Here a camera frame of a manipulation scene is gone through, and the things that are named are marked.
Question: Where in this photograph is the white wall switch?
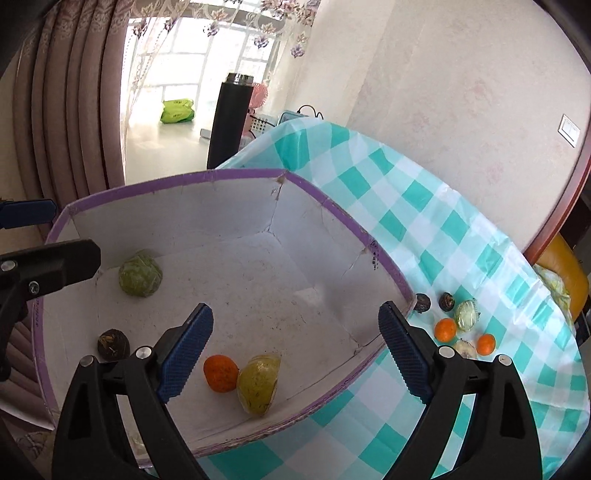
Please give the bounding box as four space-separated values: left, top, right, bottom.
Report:
558 114 583 148

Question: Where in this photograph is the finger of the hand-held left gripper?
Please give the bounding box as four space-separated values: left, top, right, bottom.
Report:
0 239 102 382
0 198 57 230

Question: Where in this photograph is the white perforated basket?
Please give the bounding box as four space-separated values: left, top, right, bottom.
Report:
249 113 280 137

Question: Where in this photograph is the white cardboard box purple rim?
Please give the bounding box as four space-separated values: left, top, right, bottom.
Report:
31 168 416 464

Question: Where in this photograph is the pink desk fan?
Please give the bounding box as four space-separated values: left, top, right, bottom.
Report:
241 82 269 139

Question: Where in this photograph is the green plastic bag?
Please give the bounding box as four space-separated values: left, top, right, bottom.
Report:
160 98 195 124

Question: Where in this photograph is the yellow floral cloth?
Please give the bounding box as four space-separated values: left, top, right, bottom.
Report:
536 265 573 319

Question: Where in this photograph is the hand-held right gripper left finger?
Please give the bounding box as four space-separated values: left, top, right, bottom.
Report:
52 303 214 480

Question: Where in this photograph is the sheer floral lace curtain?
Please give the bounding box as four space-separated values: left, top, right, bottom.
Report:
122 0 324 121

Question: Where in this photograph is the tall black flask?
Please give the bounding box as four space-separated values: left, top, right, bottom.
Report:
206 72 254 170

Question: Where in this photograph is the cut pear half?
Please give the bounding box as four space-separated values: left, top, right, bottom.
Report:
236 354 281 416

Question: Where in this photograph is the teal white checked tablecloth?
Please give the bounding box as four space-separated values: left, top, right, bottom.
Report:
203 117 583 480

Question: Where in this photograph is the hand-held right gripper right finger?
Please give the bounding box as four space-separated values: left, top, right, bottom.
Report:
378 301 542 480

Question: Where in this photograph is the yellow chair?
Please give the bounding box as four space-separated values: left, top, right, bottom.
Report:
536 233 591 324

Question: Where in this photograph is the brown pleated curtain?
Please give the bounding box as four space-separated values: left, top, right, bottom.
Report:
0 0 141 435

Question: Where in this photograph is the brown wooden frame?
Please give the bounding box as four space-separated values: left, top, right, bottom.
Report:
522 159 591 257

